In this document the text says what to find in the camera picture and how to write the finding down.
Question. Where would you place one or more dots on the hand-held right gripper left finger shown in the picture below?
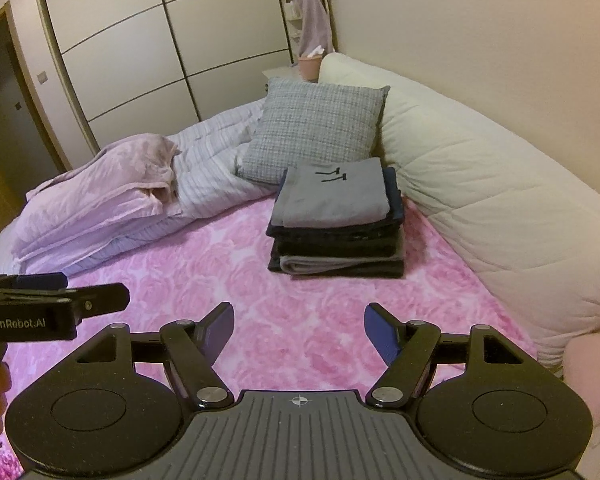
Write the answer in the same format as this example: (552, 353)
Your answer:
(220, 331)

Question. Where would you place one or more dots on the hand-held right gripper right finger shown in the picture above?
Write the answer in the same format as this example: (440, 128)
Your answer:
(380, 332)

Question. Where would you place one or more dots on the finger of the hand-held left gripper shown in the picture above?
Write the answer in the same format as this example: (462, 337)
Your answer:
(105, 297)
(42, 281)

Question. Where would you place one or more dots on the grey cotton garment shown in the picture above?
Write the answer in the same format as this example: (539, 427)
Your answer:
(330, 195)

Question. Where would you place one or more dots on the pink floral bed sheet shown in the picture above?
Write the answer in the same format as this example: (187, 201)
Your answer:
(230, 260)

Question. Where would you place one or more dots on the pale pink blanket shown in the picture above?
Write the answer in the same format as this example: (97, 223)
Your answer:
(90, 195)

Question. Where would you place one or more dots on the cream quilted duvet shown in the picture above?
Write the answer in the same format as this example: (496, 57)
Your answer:
(480, 195)

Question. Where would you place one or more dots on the grey striped duvet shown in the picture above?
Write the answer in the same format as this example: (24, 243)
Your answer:
(215, 160)

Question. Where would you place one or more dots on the grey checked pillow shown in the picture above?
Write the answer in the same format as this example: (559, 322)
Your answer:
(315, 125)

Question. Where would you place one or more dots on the pink cushion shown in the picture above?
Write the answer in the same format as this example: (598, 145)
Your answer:
(595, 375)

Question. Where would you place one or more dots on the white sliding wardrobe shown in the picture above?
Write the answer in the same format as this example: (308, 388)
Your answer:
(130, 60)

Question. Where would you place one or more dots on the white bedside table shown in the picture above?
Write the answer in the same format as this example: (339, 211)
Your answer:
(280, 75)

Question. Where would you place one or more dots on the pink plastic basket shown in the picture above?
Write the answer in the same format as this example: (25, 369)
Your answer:
(310, 67)

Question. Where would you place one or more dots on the mauve hanging towel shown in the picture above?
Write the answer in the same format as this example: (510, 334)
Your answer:
(312, 10)

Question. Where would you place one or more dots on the grey wall switch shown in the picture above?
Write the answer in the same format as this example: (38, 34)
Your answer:
(42, 76)

